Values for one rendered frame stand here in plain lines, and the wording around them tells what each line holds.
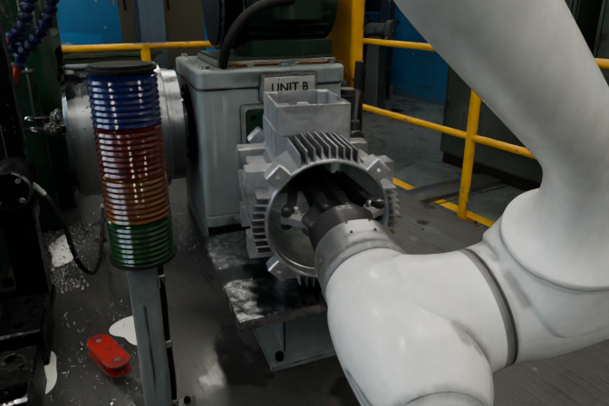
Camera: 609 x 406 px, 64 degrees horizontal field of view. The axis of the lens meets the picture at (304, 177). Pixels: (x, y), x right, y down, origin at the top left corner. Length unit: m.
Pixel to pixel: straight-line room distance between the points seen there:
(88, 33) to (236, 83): 5.39
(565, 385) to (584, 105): 0.53
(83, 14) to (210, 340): 5.65
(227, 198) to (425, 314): 0.63
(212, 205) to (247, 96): 0.22
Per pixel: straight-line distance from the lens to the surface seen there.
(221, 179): 0.94
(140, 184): 0.46
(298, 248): 0.69
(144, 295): 0.52
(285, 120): 0.64
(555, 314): 0.42
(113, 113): 0.45
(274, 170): 0.57
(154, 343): 0.55
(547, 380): 0.77
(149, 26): 6.04
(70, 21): 6.22
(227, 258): 0.73
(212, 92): 0.90
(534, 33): 0.24
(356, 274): 0.42
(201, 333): 0.79
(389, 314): 0.38
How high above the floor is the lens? 1.27
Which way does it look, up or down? 19 degrees down
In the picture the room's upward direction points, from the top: straight up
